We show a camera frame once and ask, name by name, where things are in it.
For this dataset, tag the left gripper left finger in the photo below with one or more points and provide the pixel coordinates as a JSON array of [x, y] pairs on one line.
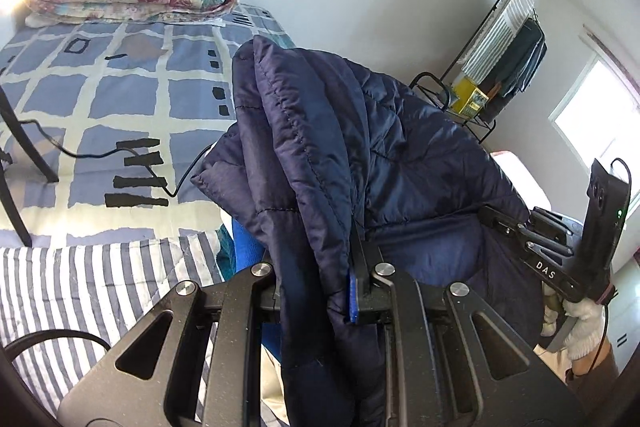
[[266, 286]]

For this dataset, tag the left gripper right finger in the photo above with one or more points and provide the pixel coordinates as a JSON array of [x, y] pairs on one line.
[[369, 273]]

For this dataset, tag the navy quilted down jacket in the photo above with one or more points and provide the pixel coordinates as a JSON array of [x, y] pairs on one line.
[[323, 149]]

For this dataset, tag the black clothes rack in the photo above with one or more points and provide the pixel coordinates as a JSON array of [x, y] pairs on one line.
[[437, 90]]

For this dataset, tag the dark clothes on rack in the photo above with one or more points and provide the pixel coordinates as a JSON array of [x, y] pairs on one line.
[[515, 70]]

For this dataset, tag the right hand white glove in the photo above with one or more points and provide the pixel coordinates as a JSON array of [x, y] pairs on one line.
[[575, 328]]

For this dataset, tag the blue garment on pile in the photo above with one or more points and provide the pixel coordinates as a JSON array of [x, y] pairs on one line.
[[264, 328]]

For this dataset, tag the window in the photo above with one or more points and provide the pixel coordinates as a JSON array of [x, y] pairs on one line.
[[598, 118]]

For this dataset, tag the striped blue white quilt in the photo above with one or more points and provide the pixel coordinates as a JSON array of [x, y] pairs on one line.
[[100, 289]]

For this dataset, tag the yellow box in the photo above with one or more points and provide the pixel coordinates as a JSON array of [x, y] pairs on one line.
[[469, 100]]

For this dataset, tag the striped cloth on rack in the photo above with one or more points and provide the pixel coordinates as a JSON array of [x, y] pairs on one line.
[[493, 37]]

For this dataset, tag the blue checkered bed sheet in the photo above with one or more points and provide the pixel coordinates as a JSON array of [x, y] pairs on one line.
[[119, 112]]

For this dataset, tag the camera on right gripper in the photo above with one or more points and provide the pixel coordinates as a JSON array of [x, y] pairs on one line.
[[609, 198]]

